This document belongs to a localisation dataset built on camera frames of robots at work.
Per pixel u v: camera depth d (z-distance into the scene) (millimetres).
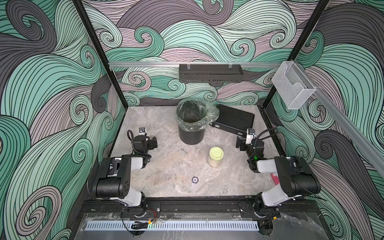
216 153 798
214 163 831
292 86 772
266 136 793
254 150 701
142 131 813
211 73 966
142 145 743
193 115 1005
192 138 1008
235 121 1010
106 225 697
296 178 451
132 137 726
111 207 738
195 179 833
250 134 799
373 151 511
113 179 444
